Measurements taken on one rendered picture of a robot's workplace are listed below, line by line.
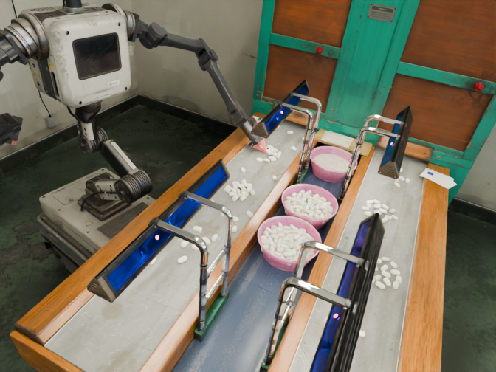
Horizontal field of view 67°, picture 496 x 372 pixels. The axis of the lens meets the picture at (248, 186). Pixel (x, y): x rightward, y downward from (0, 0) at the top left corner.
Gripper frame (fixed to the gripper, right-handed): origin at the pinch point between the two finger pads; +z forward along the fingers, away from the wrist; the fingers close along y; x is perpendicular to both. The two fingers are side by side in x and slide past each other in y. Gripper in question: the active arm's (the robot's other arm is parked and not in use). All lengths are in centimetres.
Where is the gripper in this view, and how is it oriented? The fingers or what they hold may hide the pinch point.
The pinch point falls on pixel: (265, 151)
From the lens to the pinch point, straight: 211.1
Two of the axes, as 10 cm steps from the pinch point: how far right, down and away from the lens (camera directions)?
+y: 4.2, -5.1, 7.5
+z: 6.1, 7.7, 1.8
